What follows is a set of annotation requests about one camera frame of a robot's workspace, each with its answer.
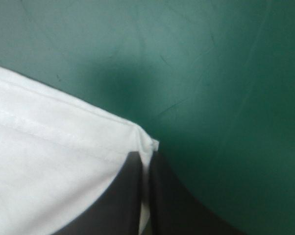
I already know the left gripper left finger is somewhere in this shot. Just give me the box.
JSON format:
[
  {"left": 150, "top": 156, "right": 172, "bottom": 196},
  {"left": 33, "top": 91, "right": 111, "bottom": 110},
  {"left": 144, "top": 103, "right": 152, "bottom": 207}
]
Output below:
[{"left": 56, "top": 151, "right": 144, "bottom": 235}]

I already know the white T-shirt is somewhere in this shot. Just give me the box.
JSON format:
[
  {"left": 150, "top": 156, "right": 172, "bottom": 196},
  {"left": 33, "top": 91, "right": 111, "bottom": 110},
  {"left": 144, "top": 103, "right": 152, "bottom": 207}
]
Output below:
[{"left": 0, "top": 63, "right": 160, "bottom": 235}]

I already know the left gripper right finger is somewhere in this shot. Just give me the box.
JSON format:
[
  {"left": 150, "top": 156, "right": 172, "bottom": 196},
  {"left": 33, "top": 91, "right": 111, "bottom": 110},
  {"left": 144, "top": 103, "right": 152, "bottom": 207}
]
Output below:
[{"left": 147, "top": 149, "right": 239, "bottom": 235}]

